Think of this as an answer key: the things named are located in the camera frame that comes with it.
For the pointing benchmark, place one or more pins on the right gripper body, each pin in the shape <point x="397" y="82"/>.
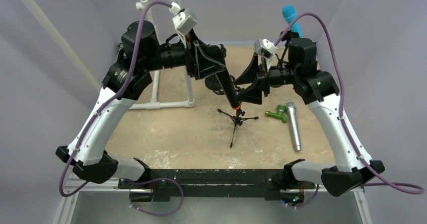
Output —
<point x="264" y="79"/>

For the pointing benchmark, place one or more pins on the silver grey microphone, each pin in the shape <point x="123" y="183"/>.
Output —
<point x="295" y="135"/>

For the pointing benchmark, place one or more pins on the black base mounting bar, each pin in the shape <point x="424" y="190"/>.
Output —
<point x="269" y="184"/>

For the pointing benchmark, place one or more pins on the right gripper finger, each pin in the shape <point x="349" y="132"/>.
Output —
<point x="249" y="75"/>
<point x="252" y="94"/>

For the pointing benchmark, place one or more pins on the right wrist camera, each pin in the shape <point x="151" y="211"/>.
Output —
<point x="266" y="49"/>

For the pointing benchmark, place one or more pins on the black tripod mic stand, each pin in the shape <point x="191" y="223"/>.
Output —
<point x="238" y="120"/>

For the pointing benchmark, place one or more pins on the black clip round-base stand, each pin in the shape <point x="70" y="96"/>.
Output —
<point x="287" y="37"/>

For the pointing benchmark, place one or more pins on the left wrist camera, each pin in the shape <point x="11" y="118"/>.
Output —
<point x="184" y="20"/>

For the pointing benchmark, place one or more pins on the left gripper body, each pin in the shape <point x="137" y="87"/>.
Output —
<point x="189" y="53"/>

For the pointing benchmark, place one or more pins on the black microphone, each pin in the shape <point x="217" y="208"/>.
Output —
<point x="228" y="88"/>

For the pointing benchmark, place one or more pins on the blue microphone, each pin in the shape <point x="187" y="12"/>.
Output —
<point x="289" y="13"/>

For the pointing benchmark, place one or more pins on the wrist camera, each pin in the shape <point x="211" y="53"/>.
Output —
<point x="266" y="49"/>
<point x="184" y="20"/>

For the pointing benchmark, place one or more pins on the green tap faucet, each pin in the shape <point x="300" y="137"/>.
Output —
<point x="279" y="114"/>

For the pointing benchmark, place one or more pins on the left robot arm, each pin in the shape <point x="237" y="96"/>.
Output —
<point x="124" y="82"/>

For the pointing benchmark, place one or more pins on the white PVC pipe frame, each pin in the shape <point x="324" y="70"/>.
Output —
<point x="50" y="28"/>

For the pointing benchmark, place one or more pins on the aluminium rail frame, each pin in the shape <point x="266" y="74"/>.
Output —
<point x="296" y="203"/>

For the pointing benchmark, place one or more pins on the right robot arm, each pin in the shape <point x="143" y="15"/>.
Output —
<point x="353" y="166"/>

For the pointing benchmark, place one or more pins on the black shock-mount round-base stand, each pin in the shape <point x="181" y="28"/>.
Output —
<point x="213" y="84"/>

